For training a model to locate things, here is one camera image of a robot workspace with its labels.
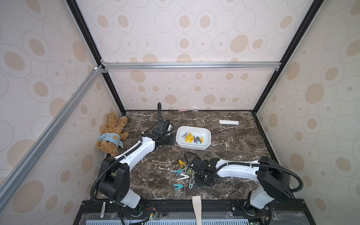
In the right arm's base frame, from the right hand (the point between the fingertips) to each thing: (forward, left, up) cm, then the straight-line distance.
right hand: (201, 183), depth 83 cm
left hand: (+22, +15, +15) cm, 31 cm away
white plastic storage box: (+36, +2, +2) cm, 36 cm away
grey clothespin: (+33, +11, +3) cm, 35 cm away
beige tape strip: (-10, +3, 0) cm, 11 cm away
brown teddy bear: (+21, +59, +12) cm, 64 cm away
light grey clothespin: (+7, +10, +2) cm, 12 cm away
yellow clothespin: (+29, -1, +3) cm, 29 cm away
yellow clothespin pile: (+31, +7, +3) cm, 32 cm away
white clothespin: (+3, +9, +1) cm, 10 cm away
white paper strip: (+49, -24, 0) cm, 55 cm away
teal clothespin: (+5, +14, +2) cm, 15 cm away
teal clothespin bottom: (-3, +13, +2) cm, 13 cm away
